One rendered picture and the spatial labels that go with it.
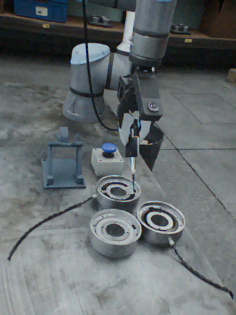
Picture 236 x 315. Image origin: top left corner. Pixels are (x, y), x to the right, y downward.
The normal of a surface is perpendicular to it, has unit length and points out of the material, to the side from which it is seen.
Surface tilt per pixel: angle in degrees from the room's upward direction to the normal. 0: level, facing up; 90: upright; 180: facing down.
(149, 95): 32
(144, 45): 90
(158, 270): 0
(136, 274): 0
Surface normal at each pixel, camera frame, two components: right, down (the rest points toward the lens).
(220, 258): 0.15, -0.85
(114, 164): 0.28, 0.52
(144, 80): 0.29, -0.45
